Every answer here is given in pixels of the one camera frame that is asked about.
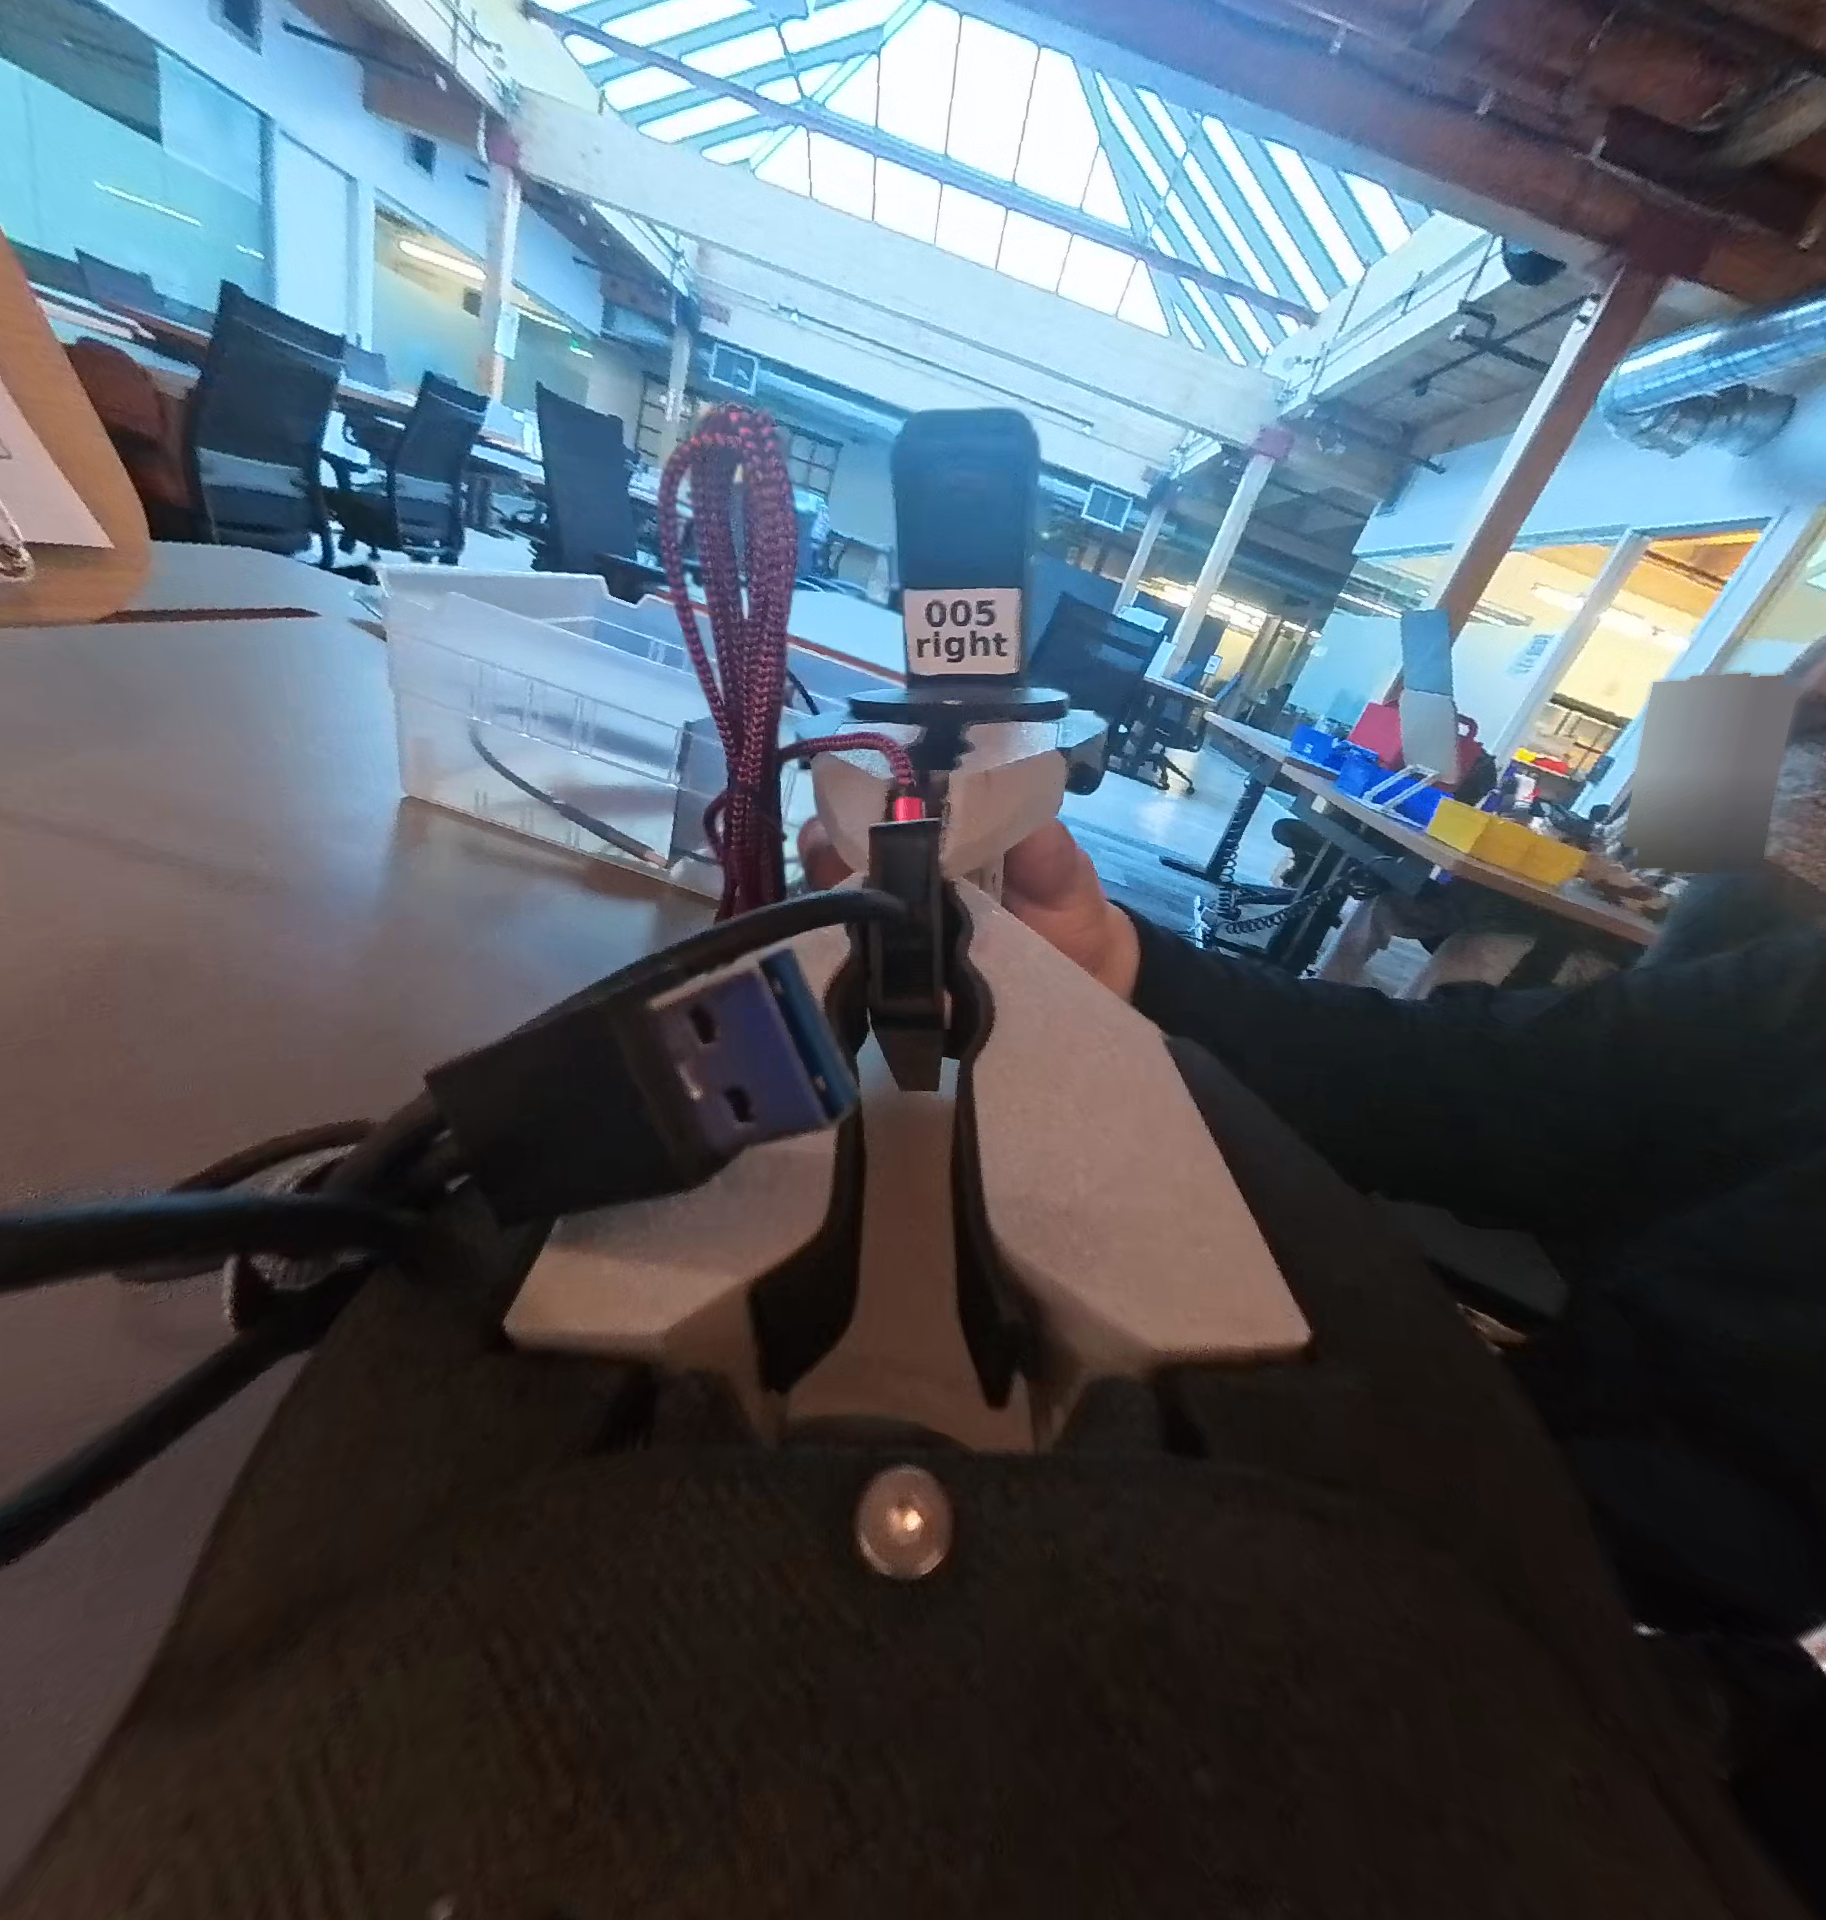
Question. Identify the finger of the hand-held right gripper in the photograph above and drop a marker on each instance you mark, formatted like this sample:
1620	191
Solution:
1004	811
858	818

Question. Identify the yellow plastic bin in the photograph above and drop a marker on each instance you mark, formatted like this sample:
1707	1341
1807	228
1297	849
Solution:
1505	841

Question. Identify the person's black clothing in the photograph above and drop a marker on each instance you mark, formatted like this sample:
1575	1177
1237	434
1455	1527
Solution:
1725	1426

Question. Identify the blue plastic bin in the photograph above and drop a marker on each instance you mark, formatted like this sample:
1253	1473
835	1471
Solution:
1340	758

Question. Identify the black dome camera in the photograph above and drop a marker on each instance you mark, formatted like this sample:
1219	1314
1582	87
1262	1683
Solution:
1535	264

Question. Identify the office desk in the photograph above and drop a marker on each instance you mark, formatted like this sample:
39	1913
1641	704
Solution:
1393	841

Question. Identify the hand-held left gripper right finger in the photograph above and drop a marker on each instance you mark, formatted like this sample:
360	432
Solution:
1140	1170

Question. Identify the person's right forearm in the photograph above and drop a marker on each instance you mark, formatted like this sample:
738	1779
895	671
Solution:
1455	1051

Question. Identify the black office chair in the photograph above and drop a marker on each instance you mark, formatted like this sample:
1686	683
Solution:
591	487
261	421
1100	661
433	466

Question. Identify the clear plastic bin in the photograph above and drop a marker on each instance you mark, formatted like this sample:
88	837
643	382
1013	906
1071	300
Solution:
554	705

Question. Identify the person's right hand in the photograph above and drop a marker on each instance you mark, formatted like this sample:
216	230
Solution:
1071	900

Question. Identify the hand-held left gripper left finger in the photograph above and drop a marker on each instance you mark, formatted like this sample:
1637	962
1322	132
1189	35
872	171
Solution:
659	1260

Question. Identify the wooden board with paper sheet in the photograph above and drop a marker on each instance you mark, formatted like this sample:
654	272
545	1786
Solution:
44	450

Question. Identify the silver air duct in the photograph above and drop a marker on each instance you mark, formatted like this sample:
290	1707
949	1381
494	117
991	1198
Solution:
1740	376

